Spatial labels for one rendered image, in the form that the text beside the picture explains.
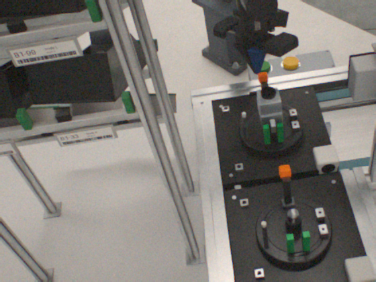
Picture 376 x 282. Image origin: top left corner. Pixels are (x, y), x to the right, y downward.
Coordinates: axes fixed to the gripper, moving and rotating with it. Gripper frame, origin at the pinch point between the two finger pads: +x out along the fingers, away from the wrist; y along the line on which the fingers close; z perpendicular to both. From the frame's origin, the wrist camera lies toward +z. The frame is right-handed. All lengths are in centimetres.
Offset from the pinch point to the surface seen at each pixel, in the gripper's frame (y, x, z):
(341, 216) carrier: -27.8, 21.4, -8.8
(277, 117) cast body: -8.5, 9.3, -3.8
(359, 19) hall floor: 81, 71, 166
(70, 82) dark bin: -2.3, -14.7, -41.0
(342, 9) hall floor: 95, 69, 168
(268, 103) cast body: -7.6, 5.5, -5.1
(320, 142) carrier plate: -14.2, 17.0, 2.8
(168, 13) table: 62, 12, 24
